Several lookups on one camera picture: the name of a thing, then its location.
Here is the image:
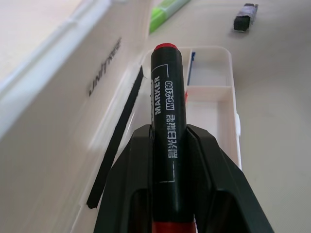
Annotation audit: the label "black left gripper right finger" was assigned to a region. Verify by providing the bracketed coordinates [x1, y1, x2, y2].
[185, 124, 264, 233]

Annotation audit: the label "white plastic pencil case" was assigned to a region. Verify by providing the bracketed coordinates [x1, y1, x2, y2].
[0, 0, 243, 233]

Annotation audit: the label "blue marker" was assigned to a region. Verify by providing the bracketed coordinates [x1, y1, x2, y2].
[186, 50, 197, 86]

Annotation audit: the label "black whiteboard eraser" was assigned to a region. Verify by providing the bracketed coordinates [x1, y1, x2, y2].
[232, 2, 259, 33]

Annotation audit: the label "green highlighter pen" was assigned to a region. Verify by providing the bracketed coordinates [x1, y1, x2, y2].
[148, 0, 191, 36]

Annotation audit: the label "black marker with red ends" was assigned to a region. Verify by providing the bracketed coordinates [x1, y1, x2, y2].
[148, 42, 196, 233]

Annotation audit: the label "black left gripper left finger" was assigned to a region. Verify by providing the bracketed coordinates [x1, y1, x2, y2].
[93, 123, 156, 233]

